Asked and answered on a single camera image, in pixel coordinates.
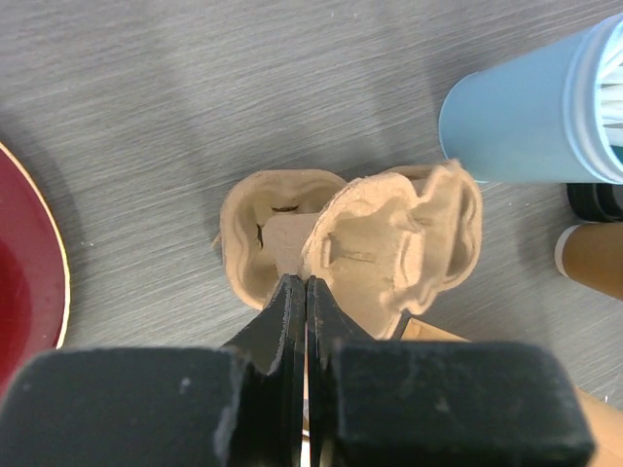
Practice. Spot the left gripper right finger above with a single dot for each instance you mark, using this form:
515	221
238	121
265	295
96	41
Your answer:
435	403

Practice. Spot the paper cup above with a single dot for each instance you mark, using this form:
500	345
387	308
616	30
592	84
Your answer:
591	254

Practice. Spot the stack of black lids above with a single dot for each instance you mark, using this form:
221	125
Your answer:
599	203

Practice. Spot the white wrapped straws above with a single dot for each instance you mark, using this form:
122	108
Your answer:
610	89

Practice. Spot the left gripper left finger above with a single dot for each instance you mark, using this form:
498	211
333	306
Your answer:
237	405

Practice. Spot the cardboard cup carrier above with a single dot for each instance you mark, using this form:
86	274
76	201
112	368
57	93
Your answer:
386	245
250	269

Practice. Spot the red round tray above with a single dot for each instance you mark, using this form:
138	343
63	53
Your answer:
35	276

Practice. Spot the blue straw holder cup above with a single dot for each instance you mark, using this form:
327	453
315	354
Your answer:
538	118

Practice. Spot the brown paper bag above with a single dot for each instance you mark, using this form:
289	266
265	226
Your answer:
605	421

